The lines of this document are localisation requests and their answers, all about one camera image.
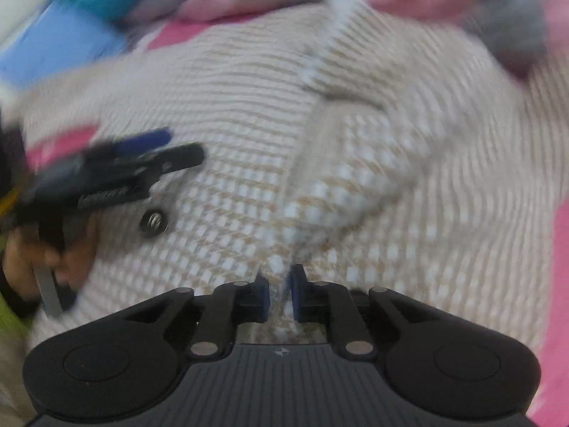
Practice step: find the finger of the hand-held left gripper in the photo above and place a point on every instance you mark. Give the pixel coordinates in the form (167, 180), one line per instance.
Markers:
(178, 156)
(142, 140)

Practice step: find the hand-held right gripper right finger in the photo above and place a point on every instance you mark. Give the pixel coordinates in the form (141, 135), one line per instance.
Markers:
(295, 296)

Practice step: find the blue pillow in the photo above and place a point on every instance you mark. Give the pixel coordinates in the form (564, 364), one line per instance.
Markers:
(58, 49)

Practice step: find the pink floral bed sheet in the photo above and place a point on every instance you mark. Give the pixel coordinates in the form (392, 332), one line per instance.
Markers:
(561, 320)

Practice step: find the person's left hand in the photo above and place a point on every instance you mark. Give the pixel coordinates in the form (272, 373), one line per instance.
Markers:
(80, 249)

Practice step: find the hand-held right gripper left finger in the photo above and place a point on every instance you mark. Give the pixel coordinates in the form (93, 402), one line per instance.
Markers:
(263, 296)

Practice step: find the beige checked knit cardigan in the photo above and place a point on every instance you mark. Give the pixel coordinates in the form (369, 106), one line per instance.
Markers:
(400, 178)

